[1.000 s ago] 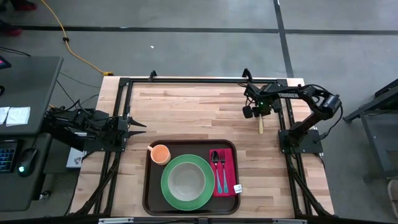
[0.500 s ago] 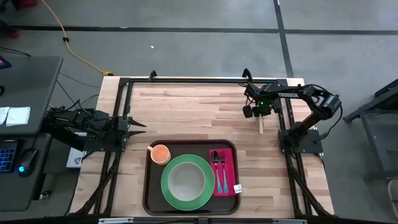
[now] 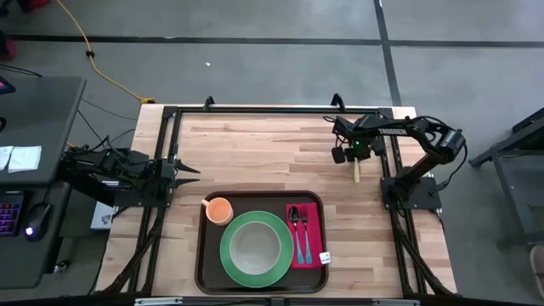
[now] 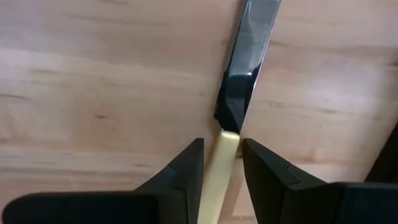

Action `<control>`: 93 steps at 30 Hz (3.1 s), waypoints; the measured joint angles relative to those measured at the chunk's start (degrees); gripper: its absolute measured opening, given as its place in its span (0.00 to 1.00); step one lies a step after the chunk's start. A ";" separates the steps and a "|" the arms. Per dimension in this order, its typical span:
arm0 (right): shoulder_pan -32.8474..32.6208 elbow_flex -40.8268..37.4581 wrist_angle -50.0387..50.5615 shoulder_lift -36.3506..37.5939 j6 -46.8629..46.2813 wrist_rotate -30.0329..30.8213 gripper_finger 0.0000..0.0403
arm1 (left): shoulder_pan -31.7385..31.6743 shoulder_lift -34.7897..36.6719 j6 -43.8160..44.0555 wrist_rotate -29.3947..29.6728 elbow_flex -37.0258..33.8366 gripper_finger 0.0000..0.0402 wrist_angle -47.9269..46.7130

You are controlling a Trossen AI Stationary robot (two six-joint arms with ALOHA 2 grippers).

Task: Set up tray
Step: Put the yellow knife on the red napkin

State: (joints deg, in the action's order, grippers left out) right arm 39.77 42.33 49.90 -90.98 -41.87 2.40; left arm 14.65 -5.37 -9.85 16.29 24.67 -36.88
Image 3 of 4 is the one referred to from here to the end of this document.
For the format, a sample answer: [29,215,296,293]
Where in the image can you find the person's red shoe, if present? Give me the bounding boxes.
[0,29,19,61]
[16,0,51,12]

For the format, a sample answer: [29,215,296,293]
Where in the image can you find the person's grey shoe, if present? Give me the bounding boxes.
[529,244,544,301]

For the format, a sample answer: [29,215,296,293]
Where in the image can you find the fork with teal handle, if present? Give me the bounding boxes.
[299,205,314,266]

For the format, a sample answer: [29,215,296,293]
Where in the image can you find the dark grey desk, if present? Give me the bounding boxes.
[0,76,88,290]

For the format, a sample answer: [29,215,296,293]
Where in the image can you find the black aluminium table frame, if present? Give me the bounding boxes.
[95,93,458,298]

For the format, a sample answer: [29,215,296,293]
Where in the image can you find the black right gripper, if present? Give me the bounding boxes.
[331,135,387,165]

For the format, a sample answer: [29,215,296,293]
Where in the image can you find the device with pink screen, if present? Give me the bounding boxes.
[0,75,17,96]

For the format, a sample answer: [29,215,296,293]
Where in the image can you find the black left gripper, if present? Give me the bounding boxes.
[155,146,202,208]

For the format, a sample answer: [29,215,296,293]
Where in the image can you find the spoon with teal handle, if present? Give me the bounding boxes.
[288,205,305,266]

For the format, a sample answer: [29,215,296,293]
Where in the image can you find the black computer mouse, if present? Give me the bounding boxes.
[23,201,53,242]

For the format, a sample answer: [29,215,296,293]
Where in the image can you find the green plate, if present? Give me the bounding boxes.
[218,210,295,289]

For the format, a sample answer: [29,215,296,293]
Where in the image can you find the dark brown plastic tray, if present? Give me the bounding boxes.
[194,190,330,296]

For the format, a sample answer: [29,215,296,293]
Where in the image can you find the white printed box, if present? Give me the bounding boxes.
[89,201,119,231]

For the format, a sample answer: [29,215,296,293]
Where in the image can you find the yellow extension cable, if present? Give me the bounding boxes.
[54,0,156,105]

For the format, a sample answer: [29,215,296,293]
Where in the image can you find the white paper sheet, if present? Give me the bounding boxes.
[7,144,43,174]
[0,145,14,171]

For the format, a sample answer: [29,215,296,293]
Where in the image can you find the red cloth napkin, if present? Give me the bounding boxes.
[285,201,326,270]

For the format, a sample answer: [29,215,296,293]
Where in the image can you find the pale orange ribbed cup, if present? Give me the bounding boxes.
[201,196,235,227]

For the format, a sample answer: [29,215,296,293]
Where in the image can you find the dark grey metal stand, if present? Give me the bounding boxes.
[468,106,544,250]

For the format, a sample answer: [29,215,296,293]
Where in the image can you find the backlit black keyboard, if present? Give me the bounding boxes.
[0,193,25,237]

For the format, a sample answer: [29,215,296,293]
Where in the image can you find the grey-beige bowl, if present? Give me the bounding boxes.
[229,220,282,276]

